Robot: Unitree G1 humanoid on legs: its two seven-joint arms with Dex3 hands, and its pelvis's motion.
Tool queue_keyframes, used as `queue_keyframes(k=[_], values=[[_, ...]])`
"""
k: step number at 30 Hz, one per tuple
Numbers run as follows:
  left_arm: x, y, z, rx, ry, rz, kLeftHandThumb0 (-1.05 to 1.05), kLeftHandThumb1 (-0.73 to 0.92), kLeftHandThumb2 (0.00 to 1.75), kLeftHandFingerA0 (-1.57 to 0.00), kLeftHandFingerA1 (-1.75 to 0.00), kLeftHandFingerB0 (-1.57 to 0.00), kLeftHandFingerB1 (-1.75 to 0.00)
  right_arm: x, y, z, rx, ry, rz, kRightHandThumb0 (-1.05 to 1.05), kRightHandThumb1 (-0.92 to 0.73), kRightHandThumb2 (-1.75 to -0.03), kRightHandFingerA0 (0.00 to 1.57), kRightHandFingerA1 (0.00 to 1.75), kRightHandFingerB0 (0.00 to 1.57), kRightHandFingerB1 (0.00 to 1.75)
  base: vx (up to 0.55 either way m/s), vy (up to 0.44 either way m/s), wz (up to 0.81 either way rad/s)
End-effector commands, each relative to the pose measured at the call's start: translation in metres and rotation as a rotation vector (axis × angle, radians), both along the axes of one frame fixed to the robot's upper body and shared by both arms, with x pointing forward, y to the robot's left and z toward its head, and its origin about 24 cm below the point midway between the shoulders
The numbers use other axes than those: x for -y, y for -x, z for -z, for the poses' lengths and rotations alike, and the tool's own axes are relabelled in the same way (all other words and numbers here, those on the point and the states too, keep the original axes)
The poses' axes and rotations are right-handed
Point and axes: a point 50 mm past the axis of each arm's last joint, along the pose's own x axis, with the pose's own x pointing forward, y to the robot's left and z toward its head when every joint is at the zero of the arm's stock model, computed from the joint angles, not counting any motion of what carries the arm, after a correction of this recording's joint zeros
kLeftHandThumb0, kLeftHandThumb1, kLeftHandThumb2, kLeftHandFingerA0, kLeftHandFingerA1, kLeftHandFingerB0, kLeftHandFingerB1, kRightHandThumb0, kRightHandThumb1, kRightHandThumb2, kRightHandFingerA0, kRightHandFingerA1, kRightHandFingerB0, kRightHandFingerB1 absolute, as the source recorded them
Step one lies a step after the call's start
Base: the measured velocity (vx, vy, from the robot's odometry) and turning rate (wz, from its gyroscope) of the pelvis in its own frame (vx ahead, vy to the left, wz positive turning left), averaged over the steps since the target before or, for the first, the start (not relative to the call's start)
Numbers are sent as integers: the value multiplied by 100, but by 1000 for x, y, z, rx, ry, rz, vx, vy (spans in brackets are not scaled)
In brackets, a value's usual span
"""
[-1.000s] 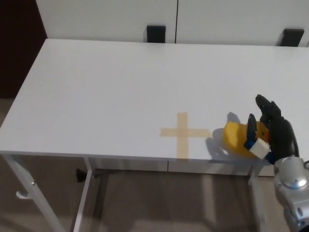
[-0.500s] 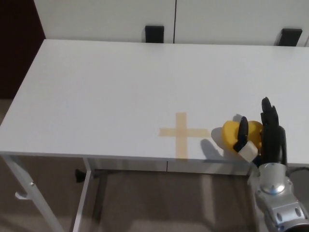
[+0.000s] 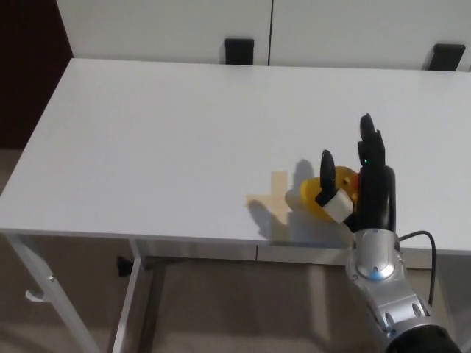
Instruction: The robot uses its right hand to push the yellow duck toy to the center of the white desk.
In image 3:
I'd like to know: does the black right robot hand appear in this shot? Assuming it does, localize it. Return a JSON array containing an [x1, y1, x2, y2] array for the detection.
[[316, 113, 398, 234]]

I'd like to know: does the yellow rubber duck toy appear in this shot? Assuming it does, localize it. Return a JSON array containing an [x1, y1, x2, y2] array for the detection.
[[300, 165, 361, 222]]

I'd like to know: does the beige tape cross marker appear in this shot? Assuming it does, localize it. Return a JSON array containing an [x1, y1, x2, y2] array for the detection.
[[245, 171, 289, 246]]

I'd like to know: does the white cabinet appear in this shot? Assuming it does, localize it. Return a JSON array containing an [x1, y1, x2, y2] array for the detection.
[[54, 0, 471, 73]]

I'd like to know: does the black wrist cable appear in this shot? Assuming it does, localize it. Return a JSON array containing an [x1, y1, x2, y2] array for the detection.
[[397, 230, 437, 307]]

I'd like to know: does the white desk metal frame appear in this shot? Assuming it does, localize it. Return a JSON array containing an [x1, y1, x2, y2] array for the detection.
[[4, 233, 471, 353]]

